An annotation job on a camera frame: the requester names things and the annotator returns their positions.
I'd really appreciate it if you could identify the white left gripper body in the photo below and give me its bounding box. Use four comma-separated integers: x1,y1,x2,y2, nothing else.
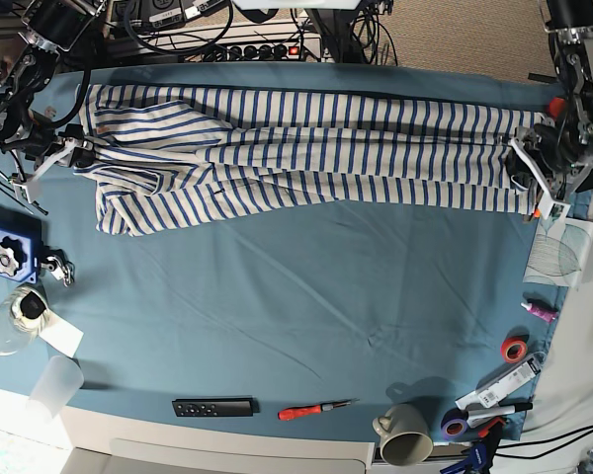
505,132,593,219

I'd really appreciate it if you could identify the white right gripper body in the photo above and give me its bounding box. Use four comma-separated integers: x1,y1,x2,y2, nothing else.
12,137,94,202

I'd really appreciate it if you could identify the blue white striped T-shirt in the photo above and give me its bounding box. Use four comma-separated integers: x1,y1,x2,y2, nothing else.
79,85,545,236

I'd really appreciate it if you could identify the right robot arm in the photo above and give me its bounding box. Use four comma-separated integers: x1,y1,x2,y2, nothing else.
0,1,107,213

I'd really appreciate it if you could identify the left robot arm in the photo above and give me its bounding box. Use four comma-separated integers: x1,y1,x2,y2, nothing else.
506,1,593,219

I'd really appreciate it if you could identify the metal hex key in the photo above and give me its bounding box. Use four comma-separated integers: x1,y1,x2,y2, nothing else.
0,170,48,216

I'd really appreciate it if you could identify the blue box with black knob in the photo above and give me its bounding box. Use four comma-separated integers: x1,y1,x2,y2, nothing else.
0,206,42,283

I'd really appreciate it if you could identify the leaf pattern napkin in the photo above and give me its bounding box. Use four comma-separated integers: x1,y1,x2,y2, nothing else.
523,217,593,288

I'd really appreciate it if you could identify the red small cube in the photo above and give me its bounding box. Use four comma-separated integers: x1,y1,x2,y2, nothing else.
548,97,566,118

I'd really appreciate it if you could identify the purple glue tube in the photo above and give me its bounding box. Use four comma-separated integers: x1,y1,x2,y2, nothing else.
521,302,557,323

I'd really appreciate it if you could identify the white paper card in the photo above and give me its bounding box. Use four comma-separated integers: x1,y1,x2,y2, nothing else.
40,314,83,357

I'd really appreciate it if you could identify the red tape roll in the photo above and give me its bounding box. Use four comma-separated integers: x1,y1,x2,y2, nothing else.
500,336,528,364

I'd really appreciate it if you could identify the translucent plastic cup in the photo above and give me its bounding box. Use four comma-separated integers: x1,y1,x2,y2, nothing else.
26,355,84,424

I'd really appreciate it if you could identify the barcode labelled package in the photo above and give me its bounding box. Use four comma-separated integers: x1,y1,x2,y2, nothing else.
455,354,544,410

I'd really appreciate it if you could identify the black power strip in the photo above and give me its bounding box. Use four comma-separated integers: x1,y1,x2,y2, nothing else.
198,43,305,63

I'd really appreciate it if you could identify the purple tape roll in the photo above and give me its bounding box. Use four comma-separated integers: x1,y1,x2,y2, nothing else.
441,408,468,440

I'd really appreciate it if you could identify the blue table cloth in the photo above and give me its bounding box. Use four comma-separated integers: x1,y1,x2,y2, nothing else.
0,61,593,440

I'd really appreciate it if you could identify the blue black bar clamp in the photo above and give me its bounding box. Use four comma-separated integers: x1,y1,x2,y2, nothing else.
440,417,507,474

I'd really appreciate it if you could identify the beige ceramic mug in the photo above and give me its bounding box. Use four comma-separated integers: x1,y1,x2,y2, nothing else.
372,404,434,467

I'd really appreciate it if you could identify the black remote control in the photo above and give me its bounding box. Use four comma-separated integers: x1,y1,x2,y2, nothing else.
172,397,255,418

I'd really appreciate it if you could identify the small metal chain keyring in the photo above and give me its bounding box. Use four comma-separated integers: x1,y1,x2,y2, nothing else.
41,253,75,287

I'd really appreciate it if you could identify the red handled screwdriver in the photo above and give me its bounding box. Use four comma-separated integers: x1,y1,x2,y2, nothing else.
278,399,357,422

